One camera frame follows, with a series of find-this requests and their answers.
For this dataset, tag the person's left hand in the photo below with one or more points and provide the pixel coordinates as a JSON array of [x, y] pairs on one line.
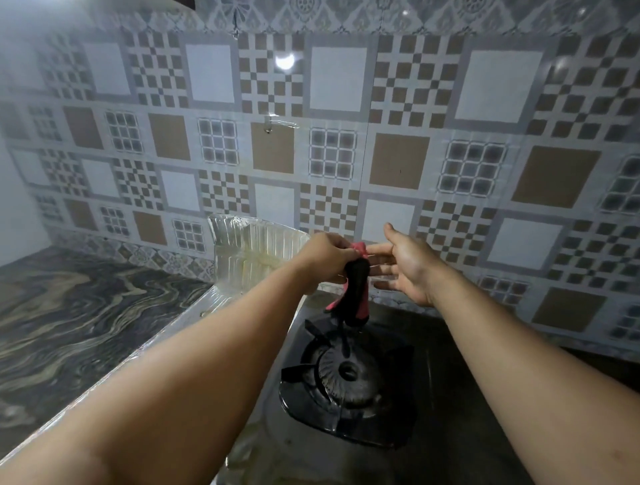
[[322, 257]]

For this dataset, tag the person's right hand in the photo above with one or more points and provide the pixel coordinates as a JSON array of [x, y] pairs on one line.
[[417, 272]]

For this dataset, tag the person's right thumb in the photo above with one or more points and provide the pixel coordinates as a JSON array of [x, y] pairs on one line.
[[394, 236]]

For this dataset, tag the person's left fingers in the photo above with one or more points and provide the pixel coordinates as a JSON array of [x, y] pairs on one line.
[[347, 248]]

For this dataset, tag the black and pink gas lighter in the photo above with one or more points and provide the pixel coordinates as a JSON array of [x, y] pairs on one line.
[[354, 295]]

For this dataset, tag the person's left forearm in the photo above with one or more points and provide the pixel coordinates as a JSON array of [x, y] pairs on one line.
[[170, 379]]

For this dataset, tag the person's right forearm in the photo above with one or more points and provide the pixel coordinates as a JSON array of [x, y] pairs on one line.
[[520, 379]]

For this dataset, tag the clear plastic splash guard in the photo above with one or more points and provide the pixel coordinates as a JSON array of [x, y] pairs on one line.
[[255, 252]]

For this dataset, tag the round gas burner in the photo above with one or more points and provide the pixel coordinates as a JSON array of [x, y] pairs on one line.
[[345, 372]]

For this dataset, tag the black pan support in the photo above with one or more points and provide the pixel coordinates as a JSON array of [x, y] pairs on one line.
[[350, 424]]

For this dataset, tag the dark glass-top gas stove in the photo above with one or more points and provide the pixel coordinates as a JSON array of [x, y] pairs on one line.
[[450, 414]]

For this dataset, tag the clear wall hook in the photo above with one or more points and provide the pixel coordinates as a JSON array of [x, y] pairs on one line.
[[272, 122]]

